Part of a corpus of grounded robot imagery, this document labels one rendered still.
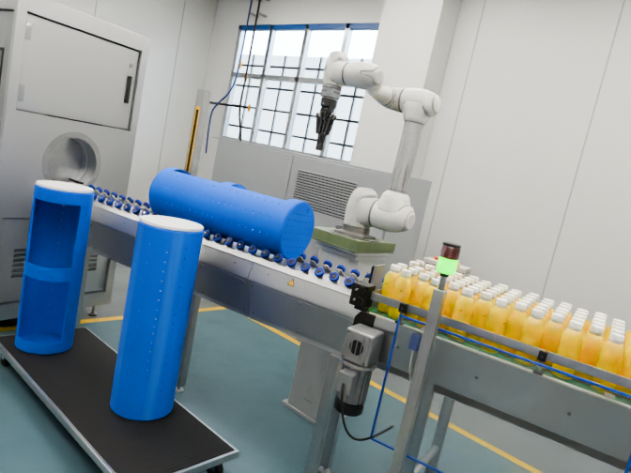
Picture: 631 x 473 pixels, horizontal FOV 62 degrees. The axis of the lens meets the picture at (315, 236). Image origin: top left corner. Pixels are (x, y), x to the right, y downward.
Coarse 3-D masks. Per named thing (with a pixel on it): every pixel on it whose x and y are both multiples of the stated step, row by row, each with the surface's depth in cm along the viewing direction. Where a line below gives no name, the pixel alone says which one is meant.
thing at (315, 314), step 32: (96, 224) 300; (128, 224) 288; (128, 256) 294; (224, 256) 253; (256, 256) 251; (224, 288) 256; (256, 288) 243; (288, 288) 233; (320, 288) 227; (256, 320) 251; (288, 320) 239; (320, 320) 227; (352, 320) 217
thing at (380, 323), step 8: (360, 312) 205; (360, 320) 205; (368, 320) 203; (376, 320) 202; (384, 320) 200; (392, 320) 200; (376, 328) 202; (384, 328) 200; (392, 328) 198; (384, 336) 200; (392, 336) 198; (384, 344) 200; (384, 352) 200; (384, 360) 200; (384, 368) 204; (408, 464) 197; (416, 464) 215; (408, 472) 197; (416, 472) 208; (424, 472) 236; (432, 472) 234
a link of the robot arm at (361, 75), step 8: (352, 64) 229; (360, 64) 227; (368, 64) 225; (344, 72) 230; (352, 72) 227; (360, 72) 225; (368, 72) 224; (376, 72) 223; (344, 80) 232; (352, 80) 229; (360, 80) 226; (368, 80) 225; (376, 80) 224; (360, 88) 233; (368, 88) 231; (376, 88) 243; (384, 88) 270; (376, 96) 267; (384, 96) 270; (392, 96) 274; (384, 104) 277
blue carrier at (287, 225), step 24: (168, 168) 282; (168, 192) 269; (192, 192) 262; (216, 192) 256; (240, 192) 252; (168, 216) 276; (192, 216) 262; (216, 216) 253; (240, 216) 245; (264, 216) 239; (288, 216) 236; (312, 216) 253; (240, 240) 252; (264, 240) 241; (288, 240) 241
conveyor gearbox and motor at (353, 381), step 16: (352, 336) 192; (368, 336) 189; (352, 352) 192; (368, 352) 189; (352, 368) 193; (368, 368) 191; (336, 384) 192; (352, 384) 189; (368, 384) 196; (336, 400) 198; (352, 400) 194; (352, 416) 195
